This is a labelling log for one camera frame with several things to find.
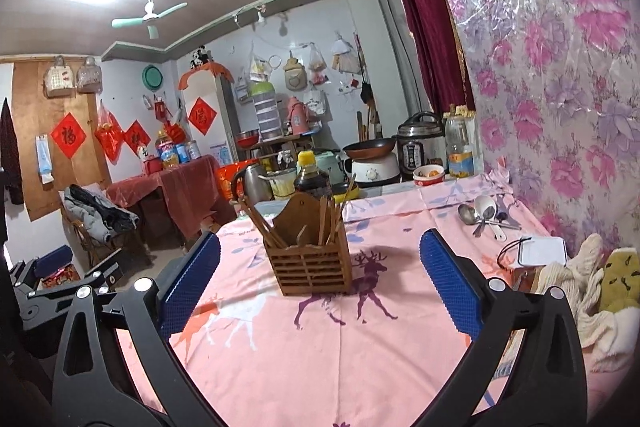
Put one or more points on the brown frying pan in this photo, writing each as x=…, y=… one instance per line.
x=370, y=149

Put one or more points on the black pressure cooker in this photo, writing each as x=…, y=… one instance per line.
x=420, y=142

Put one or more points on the steel electric kettle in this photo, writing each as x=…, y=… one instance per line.
x=255, y=185

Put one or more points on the wooden utensil holder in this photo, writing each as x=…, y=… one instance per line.
x=307, y=248

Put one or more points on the dark red curtain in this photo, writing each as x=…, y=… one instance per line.
x=445, y=80

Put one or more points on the stacked steamer containers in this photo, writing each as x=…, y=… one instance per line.
x=266, y=109

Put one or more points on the red white bowl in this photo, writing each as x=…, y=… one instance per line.
x=428, y=175

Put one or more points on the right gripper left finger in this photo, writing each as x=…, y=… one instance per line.
x=92, y=385

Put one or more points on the white refrigerator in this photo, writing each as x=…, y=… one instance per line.
x=207, y=93

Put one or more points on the pink deer tablecloth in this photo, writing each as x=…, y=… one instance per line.
x=373, y=357

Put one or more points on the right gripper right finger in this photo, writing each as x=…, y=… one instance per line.
x=547, y=385

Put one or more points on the metal spoon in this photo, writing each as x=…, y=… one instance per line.
x=469, y=216

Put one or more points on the pink thermos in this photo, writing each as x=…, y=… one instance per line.
x=297, y=116

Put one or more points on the mint green rice cooker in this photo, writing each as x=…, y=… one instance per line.
x=331, y=164

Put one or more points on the white power adapter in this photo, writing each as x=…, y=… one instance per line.
x=539, y=251

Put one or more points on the yellow small frying pan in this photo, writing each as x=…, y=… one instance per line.
x=342, y=193

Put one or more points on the clear oil bottle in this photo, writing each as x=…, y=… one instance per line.
x=459, y=150

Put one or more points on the red covered side table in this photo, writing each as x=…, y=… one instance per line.
x=191, y=193

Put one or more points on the dark soy sauce bottle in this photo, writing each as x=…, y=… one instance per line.
x=310, y=178

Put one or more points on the green plastic basin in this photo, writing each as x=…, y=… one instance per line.
x=152, y=78

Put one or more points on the green ceiling fan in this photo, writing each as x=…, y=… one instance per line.
x=148, y=19

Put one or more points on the white ceramic spoon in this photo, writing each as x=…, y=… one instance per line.
x=486, y=210

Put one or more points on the cream knitted cloth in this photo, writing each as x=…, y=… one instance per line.
x=603, y=293

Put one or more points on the white electric stove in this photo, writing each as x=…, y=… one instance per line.
x=376, y=172

